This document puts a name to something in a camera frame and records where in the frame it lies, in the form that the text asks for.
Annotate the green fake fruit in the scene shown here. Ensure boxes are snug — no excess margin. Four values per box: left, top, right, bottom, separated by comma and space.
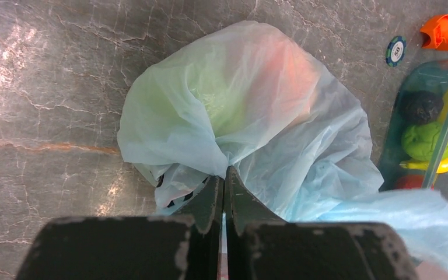
401, 121, 443, 161

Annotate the dark brown fake fruit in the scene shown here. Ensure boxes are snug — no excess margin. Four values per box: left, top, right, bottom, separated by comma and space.
399, 90, 444, 125

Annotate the teal plastic bin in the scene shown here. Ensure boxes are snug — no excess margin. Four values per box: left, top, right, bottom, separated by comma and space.
380, 59, 448, 199

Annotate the orange curved toy piece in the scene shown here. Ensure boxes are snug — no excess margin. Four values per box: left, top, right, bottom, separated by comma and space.
419, 14, 448, 51

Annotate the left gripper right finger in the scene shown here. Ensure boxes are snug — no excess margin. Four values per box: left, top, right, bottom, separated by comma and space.
224, 167, 418, 279

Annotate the red fake mango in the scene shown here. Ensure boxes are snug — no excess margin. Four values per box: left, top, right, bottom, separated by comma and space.
394, 174, 425, 190

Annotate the light blue plastic bag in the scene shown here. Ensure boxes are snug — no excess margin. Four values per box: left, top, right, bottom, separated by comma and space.
117, 21, 448, 272

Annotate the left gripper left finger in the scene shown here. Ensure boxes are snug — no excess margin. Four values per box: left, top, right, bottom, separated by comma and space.
16, 177, 223, 279

